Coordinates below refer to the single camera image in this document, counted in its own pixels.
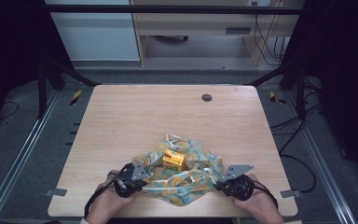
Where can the small yellow box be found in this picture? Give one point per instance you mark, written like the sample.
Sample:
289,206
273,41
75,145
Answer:
174,160

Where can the black metal stand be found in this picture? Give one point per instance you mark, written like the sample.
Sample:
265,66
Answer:
300,93
42,90

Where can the person's left hand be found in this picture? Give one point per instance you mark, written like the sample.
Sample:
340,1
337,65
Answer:
108,205

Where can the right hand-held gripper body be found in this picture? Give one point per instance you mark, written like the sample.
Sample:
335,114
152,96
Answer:
239,185

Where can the white cabinet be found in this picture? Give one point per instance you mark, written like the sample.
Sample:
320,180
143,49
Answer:
96,34

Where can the light wooden desk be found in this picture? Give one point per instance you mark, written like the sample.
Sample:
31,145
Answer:
199,21

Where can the grey table bracket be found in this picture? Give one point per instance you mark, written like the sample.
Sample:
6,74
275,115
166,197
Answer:
290,193
56,192

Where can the teal bag with orange print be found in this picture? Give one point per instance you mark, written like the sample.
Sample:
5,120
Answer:
183,183

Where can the aluminium rail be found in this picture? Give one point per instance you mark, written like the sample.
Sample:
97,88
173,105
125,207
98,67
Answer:
323,161
18,155

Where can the yellow and black tape strip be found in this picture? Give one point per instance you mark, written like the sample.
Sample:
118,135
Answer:
275,98
76,97

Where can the grey round table grommet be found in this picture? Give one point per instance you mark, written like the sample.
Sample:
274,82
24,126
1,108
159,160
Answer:
206,97

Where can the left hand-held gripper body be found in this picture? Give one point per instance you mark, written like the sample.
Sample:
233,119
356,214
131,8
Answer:
129,182

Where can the black horizontal frame bar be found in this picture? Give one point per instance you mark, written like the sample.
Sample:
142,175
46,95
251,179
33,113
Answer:
167,9

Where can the person's right hand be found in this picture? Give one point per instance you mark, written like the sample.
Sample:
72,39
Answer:
258,205

